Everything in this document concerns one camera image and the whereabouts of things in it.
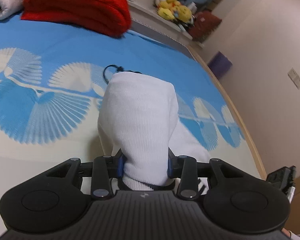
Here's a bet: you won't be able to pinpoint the dark red bag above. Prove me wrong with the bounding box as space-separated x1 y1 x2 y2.
189 10 222 42

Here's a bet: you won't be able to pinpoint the white striped sock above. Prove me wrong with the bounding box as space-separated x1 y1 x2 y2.
97 72 210 191

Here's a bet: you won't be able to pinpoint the red folded blanket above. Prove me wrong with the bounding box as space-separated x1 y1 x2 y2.
21 0 132 37

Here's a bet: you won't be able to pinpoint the yellow plush toys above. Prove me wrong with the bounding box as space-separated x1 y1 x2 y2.
154 0 193 24

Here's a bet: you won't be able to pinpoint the blue white patterned bedsheet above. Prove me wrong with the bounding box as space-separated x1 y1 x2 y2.
0 15 265 236

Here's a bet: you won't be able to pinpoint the purple box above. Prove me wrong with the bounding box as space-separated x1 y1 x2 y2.
208 51 232 80

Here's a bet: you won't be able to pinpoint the wall switch plate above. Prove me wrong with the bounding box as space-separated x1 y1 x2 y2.
287 68 300 89

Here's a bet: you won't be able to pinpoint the black hair tie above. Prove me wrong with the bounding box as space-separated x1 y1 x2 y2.
103 64 143 84

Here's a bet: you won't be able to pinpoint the grey mattress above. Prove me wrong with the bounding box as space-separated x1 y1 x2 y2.
131 19 196 61

